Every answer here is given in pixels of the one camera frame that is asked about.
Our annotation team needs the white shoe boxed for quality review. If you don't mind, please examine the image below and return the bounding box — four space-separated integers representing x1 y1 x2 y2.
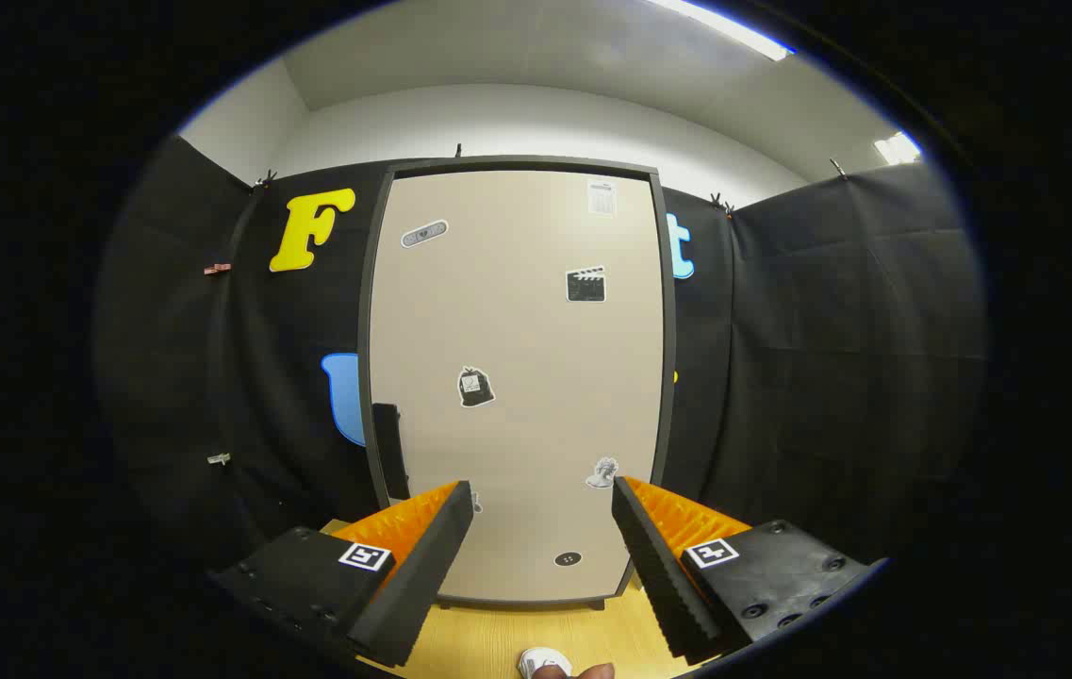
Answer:
517 648 574 679

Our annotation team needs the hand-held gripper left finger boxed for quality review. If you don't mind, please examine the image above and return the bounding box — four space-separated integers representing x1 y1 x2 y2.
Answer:
207 479 476 669

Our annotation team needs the black backdrop cloth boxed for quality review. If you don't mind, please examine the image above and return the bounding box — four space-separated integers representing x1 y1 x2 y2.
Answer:
92 135 987 586

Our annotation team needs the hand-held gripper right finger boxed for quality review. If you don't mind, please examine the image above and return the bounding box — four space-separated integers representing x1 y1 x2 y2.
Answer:
611 475 876 666

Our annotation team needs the small ceiling light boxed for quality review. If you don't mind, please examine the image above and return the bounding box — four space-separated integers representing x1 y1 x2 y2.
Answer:
873 132 923 166

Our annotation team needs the grey shoe cabinet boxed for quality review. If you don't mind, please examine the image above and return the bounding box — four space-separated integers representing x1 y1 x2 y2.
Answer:
356 156 678 609

